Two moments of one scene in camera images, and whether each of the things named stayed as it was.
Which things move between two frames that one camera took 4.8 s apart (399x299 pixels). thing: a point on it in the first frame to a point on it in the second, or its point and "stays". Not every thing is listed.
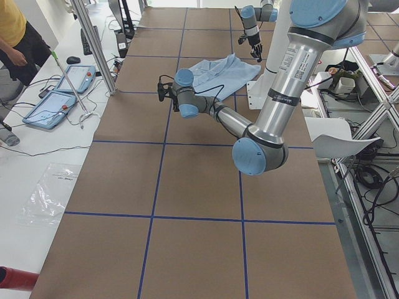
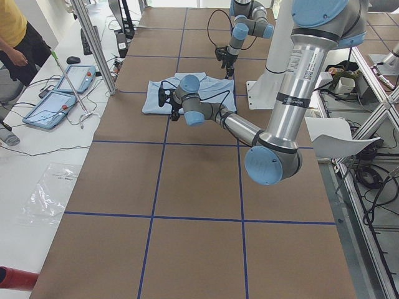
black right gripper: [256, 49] to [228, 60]
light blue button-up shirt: [220, 77] to [215, 90]
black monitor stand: [122, 37] stays
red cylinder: [12, 278] stays
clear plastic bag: [45, 204] stays
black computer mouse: [73, 60] stays
